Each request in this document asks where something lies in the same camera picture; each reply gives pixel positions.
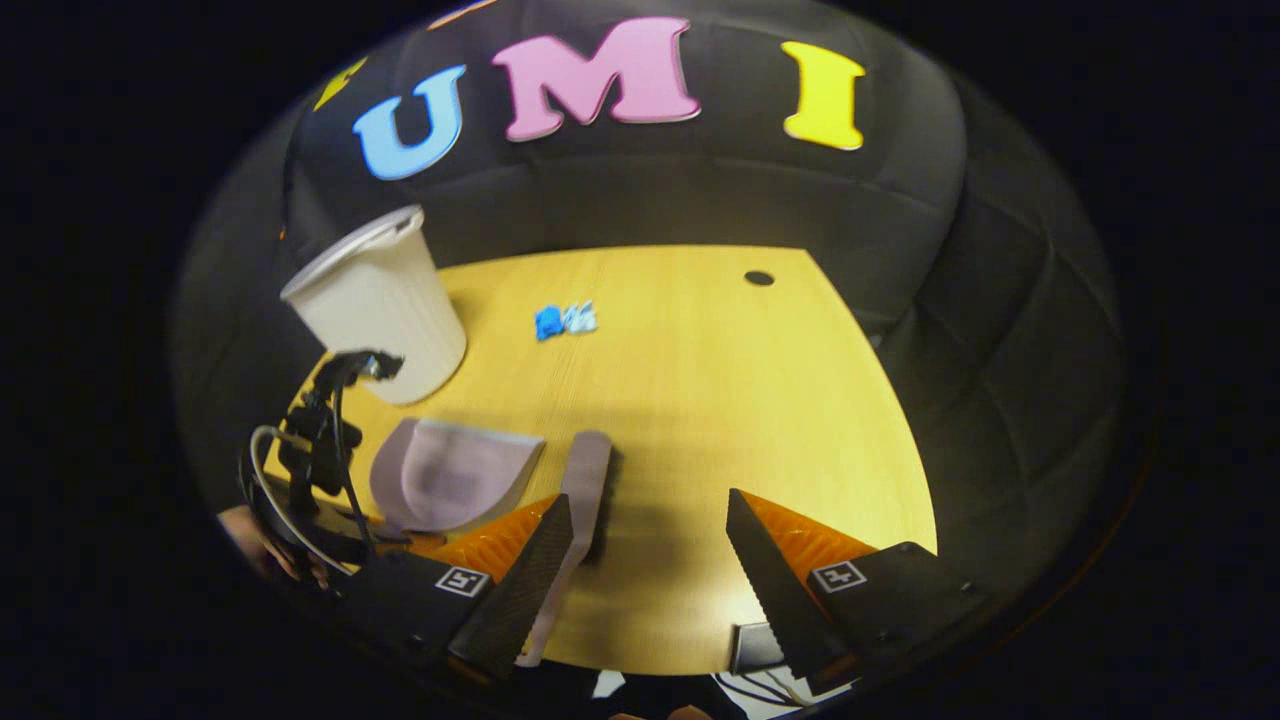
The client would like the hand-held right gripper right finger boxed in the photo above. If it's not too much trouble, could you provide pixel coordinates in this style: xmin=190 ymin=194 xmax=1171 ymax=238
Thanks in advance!
xmin=725 ymin=488 xmax=987 ymax=697

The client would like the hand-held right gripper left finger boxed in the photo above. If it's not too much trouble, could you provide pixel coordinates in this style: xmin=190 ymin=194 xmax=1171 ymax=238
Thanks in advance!
xmin=340 ymin=493 xmax=577 ymax=681

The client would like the small purple broom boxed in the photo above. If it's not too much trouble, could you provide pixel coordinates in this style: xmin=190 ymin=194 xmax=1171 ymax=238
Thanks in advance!
xmin=515 ymin=430 xmax=614 ymax=669

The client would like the purple dustpan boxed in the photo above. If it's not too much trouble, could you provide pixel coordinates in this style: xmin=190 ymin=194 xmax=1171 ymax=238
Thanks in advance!
xmin=368 ymin=417 xmax=547 ymax=537

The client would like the white ribbed garbage bin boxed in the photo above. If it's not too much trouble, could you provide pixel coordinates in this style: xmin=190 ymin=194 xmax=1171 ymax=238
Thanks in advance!
xmin=280 ymin=205 xmax=468 ymax=406

